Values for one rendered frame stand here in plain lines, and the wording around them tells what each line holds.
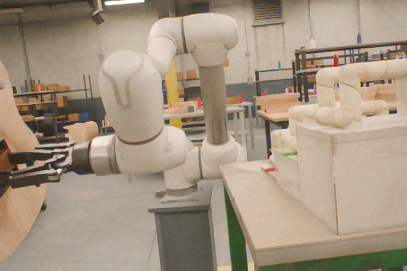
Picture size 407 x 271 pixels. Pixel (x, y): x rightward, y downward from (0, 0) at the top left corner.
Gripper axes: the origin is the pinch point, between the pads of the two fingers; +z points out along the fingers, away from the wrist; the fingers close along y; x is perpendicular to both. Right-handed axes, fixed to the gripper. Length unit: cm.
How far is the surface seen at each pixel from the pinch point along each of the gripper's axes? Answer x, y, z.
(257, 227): -8, -19, -53
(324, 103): 11, -9, -69
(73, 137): -208, 446, 175
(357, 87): 16, -16, -71
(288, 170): -7, -4, -64
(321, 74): 16, -7, -69
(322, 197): -3, -19, -65
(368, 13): -138, 1090, -771
